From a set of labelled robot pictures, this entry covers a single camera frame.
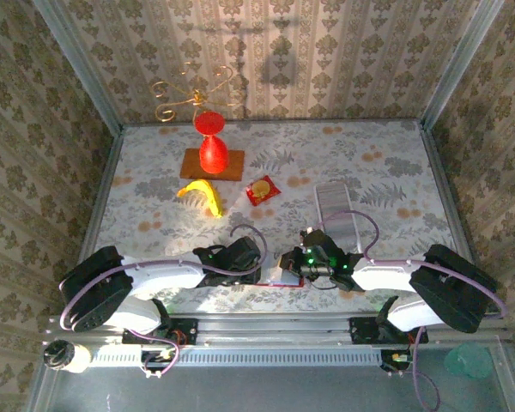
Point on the red card holder book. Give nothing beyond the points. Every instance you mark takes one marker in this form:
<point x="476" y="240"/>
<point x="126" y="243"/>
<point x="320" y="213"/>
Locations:
<point x="287" y="278"/>

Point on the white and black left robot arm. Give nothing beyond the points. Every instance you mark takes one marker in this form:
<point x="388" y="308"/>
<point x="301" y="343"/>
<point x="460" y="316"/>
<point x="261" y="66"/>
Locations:
<point x="163" y="276"/>

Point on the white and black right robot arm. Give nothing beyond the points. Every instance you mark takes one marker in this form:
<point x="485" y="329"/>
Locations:
<point x="386" y="274"/>

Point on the row of plastic cards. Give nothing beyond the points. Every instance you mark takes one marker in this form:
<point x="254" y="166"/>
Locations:
<point x="335" y="199"/>

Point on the yellow banana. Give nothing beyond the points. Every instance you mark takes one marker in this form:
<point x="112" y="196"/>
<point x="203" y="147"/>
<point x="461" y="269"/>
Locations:
<point x="212" y="199"/>

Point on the red snack packet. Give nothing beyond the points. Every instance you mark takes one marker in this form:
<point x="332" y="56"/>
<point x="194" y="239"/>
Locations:
<point x="262" y="191"/>

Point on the brown wooden board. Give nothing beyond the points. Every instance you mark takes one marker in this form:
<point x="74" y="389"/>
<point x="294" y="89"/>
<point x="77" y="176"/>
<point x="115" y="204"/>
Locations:
<point x="234" y="165"/>

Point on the red plastic goblet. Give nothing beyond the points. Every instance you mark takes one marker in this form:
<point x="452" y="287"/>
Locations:
<point x="213" y="156"/>

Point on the floral table cover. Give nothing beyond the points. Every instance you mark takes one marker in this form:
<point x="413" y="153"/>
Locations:
<point x="304" y="146"/>

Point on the teal translucent glass object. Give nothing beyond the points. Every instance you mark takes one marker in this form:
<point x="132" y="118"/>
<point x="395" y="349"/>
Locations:
<point x="470" y="361"/>

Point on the grey metal base plate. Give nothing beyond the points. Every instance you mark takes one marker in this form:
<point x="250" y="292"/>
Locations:
<point x="262" y="390"/>

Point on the aluminium table edge rail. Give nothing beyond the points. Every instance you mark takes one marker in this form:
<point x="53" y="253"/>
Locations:
<point x="101" y="201"/>
<point x="448" y="193"/>

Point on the aluminium frame post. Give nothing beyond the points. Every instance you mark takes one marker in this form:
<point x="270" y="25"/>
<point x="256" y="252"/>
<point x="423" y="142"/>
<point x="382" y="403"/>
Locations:
<point x="80" y="64"/>
<point x="459" y="64"/>

